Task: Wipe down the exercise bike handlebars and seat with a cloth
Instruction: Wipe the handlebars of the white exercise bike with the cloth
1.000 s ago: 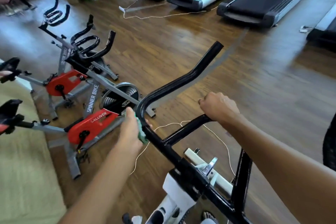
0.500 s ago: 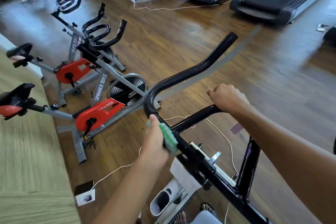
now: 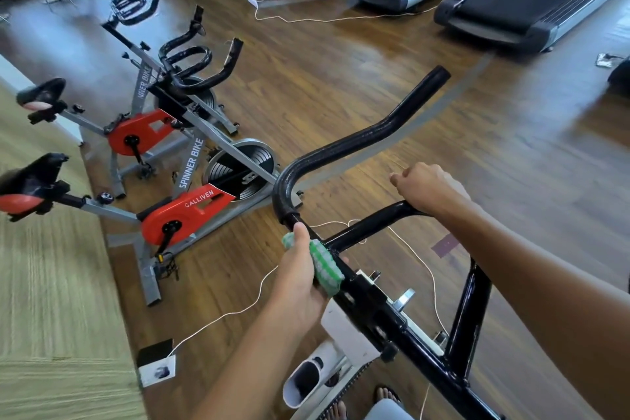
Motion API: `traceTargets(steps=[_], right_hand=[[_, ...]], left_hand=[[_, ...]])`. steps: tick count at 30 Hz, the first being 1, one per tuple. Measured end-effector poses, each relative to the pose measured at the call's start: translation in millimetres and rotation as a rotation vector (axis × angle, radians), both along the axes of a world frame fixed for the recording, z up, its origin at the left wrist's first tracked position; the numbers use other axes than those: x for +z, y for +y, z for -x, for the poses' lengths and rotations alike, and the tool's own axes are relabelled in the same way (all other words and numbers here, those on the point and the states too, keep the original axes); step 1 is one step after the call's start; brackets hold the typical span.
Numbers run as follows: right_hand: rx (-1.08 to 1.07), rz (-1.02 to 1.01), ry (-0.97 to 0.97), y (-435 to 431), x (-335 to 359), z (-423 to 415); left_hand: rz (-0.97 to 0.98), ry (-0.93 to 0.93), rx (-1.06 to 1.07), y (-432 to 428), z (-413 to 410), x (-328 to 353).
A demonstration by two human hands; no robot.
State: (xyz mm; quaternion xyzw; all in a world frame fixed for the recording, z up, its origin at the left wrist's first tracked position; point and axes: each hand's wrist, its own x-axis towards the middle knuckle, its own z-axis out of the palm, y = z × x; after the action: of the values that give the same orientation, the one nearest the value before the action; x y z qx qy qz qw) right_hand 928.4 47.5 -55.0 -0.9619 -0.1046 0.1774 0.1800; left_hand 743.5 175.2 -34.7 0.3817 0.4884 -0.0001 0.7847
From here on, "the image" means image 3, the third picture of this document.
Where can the person's left hand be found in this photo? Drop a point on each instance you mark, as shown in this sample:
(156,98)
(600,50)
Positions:
(295,292)

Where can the person's right hand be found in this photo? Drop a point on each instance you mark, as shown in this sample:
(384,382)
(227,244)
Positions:
(433,188)

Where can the green checkered cleaning cloth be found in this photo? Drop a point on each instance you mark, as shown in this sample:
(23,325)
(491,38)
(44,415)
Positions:
(327,272)

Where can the white bike with yellow flywheel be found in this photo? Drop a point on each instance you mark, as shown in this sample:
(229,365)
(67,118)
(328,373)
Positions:
(349,331)

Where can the person's right forearm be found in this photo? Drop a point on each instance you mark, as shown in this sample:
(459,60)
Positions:
(551,306)

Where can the red and grey spin bike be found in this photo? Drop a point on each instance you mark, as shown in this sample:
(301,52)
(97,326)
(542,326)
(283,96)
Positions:
(187,216)
(138,131)

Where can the brown tape patch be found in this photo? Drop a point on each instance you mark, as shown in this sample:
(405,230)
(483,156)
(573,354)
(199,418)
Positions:
(445,245)

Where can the black sandal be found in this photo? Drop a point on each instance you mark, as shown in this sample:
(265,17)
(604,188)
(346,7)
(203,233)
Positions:
(386,395)
(333,410)

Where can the white power socket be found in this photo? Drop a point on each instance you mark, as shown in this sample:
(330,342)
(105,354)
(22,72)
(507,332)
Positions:
(157,372)

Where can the small grey floor plug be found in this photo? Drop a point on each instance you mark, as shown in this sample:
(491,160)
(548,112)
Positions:
(607,59)

